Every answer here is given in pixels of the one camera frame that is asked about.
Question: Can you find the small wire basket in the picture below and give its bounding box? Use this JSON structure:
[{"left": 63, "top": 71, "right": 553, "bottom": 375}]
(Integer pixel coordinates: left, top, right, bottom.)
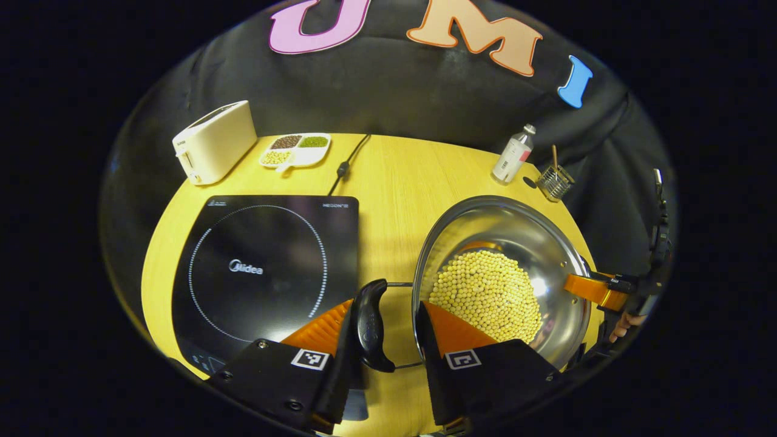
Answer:
[{"left": 537, "top": 165, "right": 575, "bottom": 202}]

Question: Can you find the black power cable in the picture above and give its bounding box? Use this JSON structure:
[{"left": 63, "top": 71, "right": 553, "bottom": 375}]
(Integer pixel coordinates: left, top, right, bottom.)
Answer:
[{"left": 328, "top": 134, "right": 372, "bottom": 196}]

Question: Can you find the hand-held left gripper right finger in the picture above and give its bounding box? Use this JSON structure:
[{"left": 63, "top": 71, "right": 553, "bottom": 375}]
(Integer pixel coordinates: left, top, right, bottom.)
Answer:
[{"left": 416, "top": 300, "right": 562, "bottom": 429}]

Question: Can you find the stainless steel pot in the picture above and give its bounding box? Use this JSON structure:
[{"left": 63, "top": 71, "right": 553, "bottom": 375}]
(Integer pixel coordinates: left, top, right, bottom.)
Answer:
[{"left": 354, "top": 195, "right": 592, "bottom": 373}]

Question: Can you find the black induction cooktop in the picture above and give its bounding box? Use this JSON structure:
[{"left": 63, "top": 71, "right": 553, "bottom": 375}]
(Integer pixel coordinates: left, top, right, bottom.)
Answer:
[{"left": 172, "top": 194, "right": 360, "bottom": 377}]

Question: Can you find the white divided dish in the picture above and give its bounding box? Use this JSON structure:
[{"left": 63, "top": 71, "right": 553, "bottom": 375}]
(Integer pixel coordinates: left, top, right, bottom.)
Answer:
[{"left": 259, "top": 132, "right": 332, "bottom": 172}]

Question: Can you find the white toaster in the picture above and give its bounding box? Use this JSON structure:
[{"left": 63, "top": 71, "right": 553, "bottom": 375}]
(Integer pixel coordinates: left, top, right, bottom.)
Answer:
[{"left": 172, "top": 100, "right": 258, "bottom": 186}]

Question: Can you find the pile of yellow soybeans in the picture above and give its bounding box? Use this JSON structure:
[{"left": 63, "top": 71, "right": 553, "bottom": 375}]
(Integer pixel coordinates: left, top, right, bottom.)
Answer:
[{"left": 428, "top": 249, "right": 543, "bottom": 344}]

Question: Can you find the small clear bottle red label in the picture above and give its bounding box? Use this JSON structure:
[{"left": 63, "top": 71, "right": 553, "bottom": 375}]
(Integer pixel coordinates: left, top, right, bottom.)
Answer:
[{"left": 490, "top": 124, "right": 537, "bottom": 185}]

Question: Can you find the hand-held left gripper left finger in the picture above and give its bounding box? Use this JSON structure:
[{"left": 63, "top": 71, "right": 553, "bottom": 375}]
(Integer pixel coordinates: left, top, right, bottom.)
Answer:
[{"left": 206, "top": 297, "right": 366, "bottom": 435}]

